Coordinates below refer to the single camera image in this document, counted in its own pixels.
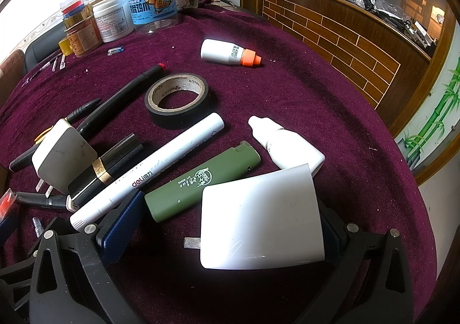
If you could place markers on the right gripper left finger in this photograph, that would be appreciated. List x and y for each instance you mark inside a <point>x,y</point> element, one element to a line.
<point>70,282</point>

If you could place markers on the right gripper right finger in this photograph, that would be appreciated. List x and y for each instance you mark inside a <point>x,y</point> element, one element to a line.
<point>370,278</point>

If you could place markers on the clear plastic blister pack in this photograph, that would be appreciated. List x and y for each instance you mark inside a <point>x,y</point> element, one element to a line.
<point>6,202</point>

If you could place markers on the black gold lipstick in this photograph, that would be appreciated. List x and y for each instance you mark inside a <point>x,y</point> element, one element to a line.
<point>102,172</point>

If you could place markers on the small white plug adapter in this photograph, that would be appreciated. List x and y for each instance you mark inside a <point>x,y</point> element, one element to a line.
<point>62,156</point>

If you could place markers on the black marker red cap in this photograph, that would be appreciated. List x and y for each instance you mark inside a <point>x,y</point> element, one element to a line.
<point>100,117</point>

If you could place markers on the black electrical tape roll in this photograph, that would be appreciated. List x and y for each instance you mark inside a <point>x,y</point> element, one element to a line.
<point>178,100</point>

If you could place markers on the white deli marker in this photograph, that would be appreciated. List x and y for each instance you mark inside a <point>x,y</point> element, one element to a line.
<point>146,170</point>

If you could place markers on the large white charger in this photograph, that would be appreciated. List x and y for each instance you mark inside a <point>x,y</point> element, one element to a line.
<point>263,222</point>

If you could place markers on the green lighter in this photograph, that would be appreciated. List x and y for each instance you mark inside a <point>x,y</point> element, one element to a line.
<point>186,190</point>

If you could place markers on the white squeeze bottle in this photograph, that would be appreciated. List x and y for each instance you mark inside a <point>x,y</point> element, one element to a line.
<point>286,148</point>

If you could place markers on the wooden brick pattern counter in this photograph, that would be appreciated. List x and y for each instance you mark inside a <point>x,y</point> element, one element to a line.
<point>382,64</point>

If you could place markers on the maroon tablecloth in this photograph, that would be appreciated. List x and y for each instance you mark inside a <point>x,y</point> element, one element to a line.
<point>364,178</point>

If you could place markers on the small blue battery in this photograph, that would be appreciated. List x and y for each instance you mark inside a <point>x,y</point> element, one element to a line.
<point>116,50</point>

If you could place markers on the black leather sofa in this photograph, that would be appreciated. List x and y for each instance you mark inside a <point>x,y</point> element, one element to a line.
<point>44,46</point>

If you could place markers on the brown label jar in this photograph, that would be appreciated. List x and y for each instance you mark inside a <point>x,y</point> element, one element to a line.
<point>84,37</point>

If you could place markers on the white bottle orange cap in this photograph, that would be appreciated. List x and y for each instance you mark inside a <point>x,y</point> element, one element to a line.
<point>228,53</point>

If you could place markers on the white plastic jar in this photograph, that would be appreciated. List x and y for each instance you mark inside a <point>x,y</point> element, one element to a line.
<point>113,19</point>

